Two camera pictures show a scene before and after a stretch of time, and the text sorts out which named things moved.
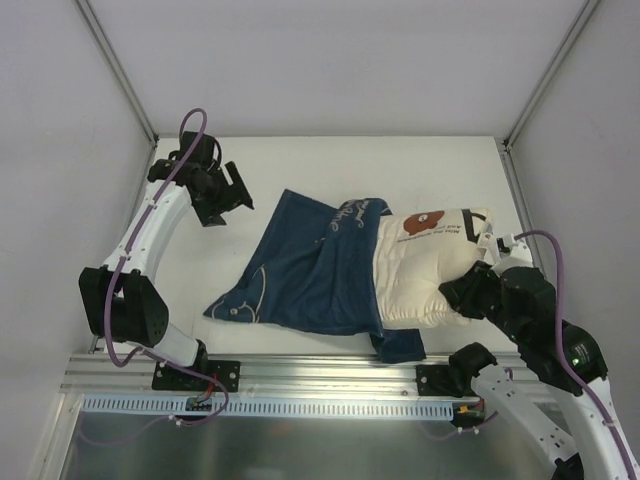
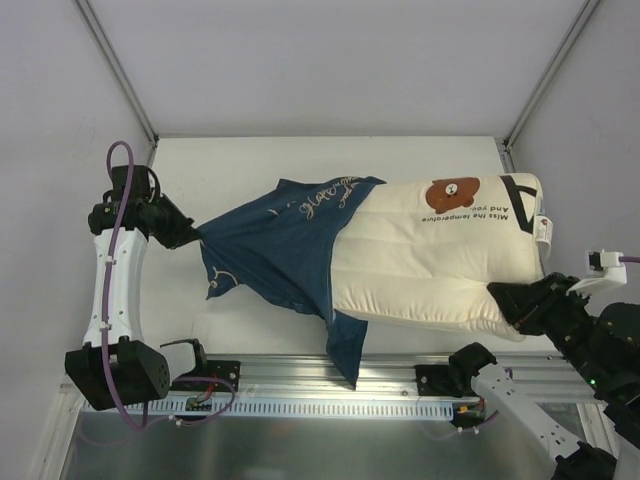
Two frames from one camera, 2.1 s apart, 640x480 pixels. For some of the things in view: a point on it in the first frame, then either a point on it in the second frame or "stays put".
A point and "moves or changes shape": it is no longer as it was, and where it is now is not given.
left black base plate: [166, 377] stays put
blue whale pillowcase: [316, 274] -> [278, 245]
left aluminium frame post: [123, 76] stays put
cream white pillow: [414, 254] moves or changes shape
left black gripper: [223, 195] -> [170, 228]
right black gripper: [461, 293] -> [528, 307]
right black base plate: [447, 380] stays put
